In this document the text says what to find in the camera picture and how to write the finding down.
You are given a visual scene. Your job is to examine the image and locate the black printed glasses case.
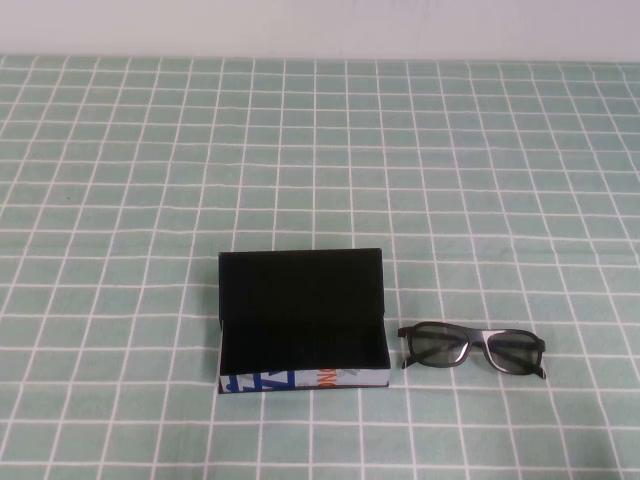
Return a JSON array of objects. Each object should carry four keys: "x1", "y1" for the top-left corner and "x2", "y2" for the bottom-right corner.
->
[{"x1": 217, "y1": 248, "x2": 392, "y2": 396}]

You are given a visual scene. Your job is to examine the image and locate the black framed glasses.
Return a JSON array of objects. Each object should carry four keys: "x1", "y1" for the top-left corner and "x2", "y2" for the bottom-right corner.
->
[{"x1": 397, "y1": 322, "x2": 548, "y2": 381}]

